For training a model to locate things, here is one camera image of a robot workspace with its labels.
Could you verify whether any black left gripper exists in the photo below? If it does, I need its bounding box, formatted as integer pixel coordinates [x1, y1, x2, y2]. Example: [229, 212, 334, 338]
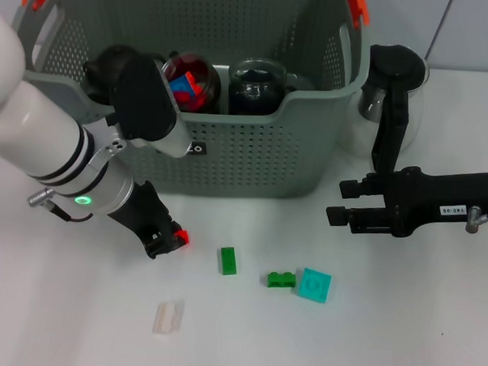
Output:
[104, 179, 189, 262]

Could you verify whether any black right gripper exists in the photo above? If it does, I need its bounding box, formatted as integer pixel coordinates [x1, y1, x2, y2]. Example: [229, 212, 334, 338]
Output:
[325, 162, 488, 242]

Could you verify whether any clear transparent brick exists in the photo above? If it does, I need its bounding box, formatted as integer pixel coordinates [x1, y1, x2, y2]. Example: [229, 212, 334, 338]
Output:
[151, 299, 186, 335]

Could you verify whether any green two-stud brick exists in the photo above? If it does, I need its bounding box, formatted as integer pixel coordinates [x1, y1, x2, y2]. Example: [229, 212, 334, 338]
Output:
[267, 270, 298, 290]

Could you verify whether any glass teacup black sleeve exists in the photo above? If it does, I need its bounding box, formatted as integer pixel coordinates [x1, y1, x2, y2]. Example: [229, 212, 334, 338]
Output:
[227, 79, 286, 117]
[227, 56, 303, 98]

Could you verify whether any glass jar with bricks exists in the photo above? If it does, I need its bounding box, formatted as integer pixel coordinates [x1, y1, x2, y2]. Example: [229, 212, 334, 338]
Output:
[158, 49, 226, 115]

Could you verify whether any blue square plate brick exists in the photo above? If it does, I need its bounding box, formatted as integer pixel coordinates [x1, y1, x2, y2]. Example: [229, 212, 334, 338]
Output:
[168, 70, 197, 96]

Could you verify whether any grey perforated storage basket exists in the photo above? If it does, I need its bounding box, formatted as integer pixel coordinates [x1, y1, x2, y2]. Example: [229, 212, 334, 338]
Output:
[4, 0, 375, 205]

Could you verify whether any teal square plate brick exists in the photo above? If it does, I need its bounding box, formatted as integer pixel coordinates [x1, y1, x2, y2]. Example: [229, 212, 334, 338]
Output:
[297, 267, 333, 304]

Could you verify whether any glass coffee pot black lid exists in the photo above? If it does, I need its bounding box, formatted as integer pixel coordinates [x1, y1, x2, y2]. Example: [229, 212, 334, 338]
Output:
[341, 40, 431, 177]

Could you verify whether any black clay teapot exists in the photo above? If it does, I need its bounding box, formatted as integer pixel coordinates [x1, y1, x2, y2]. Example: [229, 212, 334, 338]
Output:
[82, 41, 166, 107]

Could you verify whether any right gripper cable connector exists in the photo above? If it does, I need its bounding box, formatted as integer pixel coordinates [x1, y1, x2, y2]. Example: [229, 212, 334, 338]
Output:
[465, 205, 488, 239]

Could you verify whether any gripper cable connector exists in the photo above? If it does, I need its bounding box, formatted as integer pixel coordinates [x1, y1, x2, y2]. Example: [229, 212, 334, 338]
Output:
[27, 185, 55, 208]
[465, 205, 488, 239]

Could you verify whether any left gripper cable connector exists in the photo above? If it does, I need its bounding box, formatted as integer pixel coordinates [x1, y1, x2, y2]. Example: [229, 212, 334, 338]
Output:
[27, 185, 55, 208]

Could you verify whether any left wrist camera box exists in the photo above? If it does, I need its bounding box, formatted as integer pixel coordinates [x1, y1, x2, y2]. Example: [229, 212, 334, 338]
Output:
[107, 52, 196, 160]

